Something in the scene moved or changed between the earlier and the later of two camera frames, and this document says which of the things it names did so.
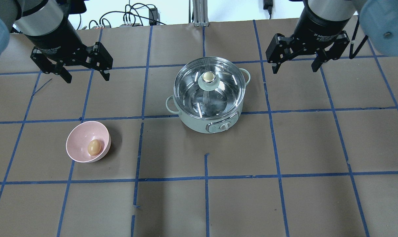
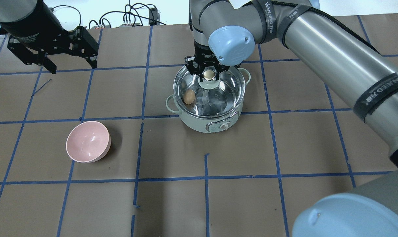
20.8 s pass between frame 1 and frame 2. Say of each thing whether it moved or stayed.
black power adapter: stayed
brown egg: moved
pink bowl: stayed
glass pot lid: stayed
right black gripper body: moved
